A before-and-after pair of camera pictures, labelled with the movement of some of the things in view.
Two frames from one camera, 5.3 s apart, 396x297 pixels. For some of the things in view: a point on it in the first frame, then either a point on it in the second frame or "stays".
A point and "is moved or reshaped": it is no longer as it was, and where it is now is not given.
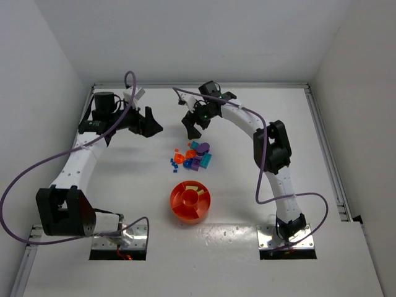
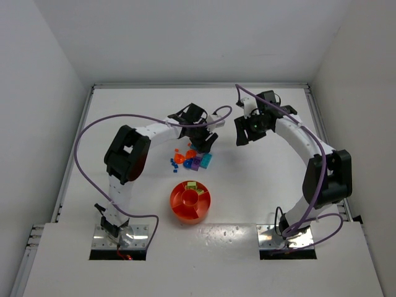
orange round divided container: (190, 202) stays
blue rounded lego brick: (187, 163) stays
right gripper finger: (204, 124) to (252, 135)
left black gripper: (141, 121) to (202, 140)
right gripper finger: (189, 120) to (241, 136)
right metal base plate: (268, 239) stays
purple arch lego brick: (196, 163) stays
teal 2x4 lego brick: (205, 160) stays
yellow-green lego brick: (188, 187) is moved or reshaped
